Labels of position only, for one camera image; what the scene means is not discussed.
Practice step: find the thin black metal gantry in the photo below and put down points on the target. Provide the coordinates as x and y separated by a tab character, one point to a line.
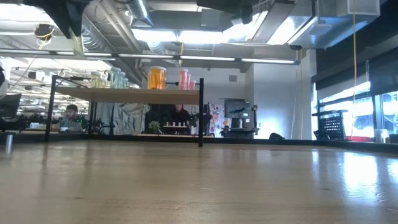
172	83

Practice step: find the floral patterned cloth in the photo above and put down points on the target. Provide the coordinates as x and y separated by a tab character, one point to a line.
216	118

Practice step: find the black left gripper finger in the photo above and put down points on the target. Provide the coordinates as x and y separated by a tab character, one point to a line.
77	15
59	18

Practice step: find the grey draped cover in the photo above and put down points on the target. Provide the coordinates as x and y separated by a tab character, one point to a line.
124	118

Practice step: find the long linear ceiling light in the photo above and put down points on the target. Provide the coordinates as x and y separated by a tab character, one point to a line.
205	58

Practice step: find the person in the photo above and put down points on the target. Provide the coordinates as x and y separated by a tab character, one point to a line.
71	119
178	115

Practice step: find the small dark rounded object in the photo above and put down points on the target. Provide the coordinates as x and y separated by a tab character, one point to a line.
276	136

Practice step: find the black round ceiling device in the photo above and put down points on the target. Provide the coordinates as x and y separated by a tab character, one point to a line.
44	31

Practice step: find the grey wall box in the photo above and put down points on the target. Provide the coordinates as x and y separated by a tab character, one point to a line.
232	78

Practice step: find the black metal shelf frame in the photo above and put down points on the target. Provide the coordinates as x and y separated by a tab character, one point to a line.
200	118

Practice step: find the black computer monitor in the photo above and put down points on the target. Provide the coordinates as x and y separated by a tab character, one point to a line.
9	105
236	108

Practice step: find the silver metal standoff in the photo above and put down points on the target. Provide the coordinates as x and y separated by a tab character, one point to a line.
8	144

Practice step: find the small green desk plant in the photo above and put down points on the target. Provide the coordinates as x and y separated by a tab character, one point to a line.
154	126

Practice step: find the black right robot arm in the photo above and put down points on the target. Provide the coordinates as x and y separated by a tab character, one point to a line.
230	7

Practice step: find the red flat object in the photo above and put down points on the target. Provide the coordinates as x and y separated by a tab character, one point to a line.
360	139

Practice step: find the silver ribbed air duct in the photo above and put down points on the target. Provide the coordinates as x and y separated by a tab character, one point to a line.
93	40

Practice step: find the large orange pill bottle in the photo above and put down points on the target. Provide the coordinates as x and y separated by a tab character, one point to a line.
156	78

